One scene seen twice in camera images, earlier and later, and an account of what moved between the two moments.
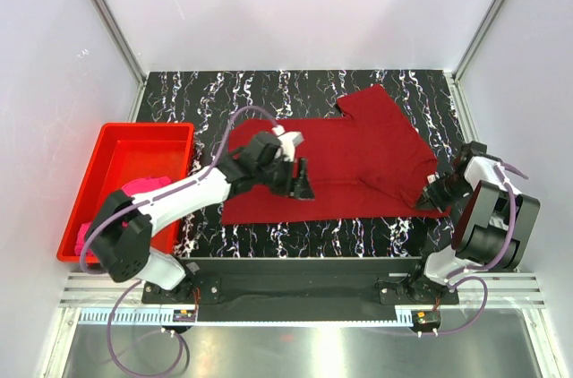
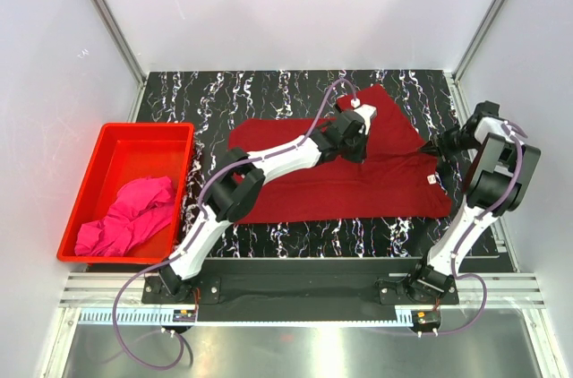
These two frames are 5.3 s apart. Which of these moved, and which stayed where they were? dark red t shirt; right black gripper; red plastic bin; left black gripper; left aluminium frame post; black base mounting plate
Moved: left black gripper; right black gripper
Stayed: dark red t shirt; black base mounting plate; red plastic bin; left aluminium frame post
